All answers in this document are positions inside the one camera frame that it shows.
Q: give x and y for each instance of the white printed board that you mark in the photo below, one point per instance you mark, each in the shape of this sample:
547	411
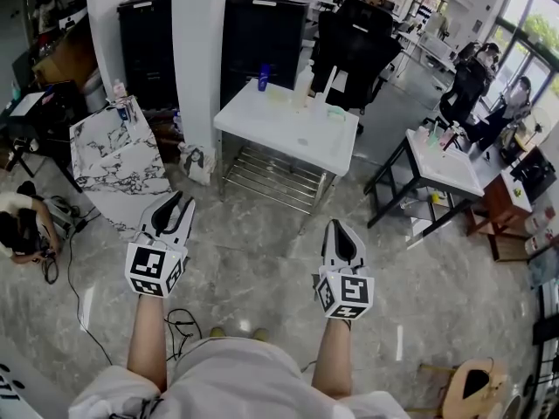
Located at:
26	391

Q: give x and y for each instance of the portrait print bag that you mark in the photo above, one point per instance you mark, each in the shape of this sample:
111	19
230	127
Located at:
196	162

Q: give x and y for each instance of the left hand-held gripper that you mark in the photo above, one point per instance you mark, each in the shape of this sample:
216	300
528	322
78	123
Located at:
148	269

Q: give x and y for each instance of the black mesh office chair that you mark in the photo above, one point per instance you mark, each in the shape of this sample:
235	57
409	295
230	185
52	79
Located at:
358	46

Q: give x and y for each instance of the cardboard box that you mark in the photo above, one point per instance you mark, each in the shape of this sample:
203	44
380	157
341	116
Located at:
65	59

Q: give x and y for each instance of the wooden stool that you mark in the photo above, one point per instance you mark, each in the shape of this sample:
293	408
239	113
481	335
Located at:
493	391

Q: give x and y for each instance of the green cup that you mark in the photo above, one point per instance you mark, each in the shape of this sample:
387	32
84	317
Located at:
436	137

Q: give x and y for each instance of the large white washbasin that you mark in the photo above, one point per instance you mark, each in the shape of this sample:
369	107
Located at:
284	133

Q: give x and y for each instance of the person's left shoe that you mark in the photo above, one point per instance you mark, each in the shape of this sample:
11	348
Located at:
217	332

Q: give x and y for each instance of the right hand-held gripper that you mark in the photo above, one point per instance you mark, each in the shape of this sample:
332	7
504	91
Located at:
349	293

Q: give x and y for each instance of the large glass window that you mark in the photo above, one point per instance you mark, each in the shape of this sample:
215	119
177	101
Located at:
533	29

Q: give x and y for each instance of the person's left forearm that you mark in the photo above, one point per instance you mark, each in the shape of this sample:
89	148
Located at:
148	343

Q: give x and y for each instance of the person's right forearm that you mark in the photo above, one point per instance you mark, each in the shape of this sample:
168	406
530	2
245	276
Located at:
334	356

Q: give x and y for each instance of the clear pump bottle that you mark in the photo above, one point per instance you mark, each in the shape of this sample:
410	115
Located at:
303	87

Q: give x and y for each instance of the black metal frame stand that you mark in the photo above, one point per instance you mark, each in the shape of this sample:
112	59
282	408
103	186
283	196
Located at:
384	169

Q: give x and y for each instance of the yellow-green sponge tray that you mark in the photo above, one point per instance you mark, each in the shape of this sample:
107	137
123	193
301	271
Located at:
279	96

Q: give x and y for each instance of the pale pink cup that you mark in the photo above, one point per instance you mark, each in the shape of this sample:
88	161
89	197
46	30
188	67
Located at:
422	136

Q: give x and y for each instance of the pink pump bottle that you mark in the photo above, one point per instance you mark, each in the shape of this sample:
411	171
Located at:
450	139

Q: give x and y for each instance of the marble pattern washbasin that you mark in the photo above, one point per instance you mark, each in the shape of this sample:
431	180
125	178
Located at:
118	160

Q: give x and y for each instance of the person's right shoe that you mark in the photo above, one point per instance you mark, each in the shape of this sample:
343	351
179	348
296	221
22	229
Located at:
260	334

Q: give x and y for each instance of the black cabinet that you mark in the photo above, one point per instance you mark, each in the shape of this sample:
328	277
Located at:
148	50

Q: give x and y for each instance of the white trash bin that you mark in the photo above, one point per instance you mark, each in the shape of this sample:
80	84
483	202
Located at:
95	94

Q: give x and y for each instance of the black side table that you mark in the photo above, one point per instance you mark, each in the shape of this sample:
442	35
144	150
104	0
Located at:
52	116

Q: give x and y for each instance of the blue bottle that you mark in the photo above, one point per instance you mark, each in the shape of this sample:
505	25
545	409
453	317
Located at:
263	79

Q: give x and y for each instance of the steel washbasin stand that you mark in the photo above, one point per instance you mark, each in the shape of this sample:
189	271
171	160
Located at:
279	170

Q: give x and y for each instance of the black equipment box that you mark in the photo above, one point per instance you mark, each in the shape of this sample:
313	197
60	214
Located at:
535	173

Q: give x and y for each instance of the person's shoe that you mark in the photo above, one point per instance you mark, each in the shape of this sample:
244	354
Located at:
217	332
260	334

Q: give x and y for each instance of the black swivel office chair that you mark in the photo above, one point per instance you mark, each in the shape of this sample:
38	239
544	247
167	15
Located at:
463	94

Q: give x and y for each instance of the person's white shirt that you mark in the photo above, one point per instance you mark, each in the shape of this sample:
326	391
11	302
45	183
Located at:
240	378

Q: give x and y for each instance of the brown wooden cabinet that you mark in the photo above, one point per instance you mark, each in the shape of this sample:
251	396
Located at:
498	199

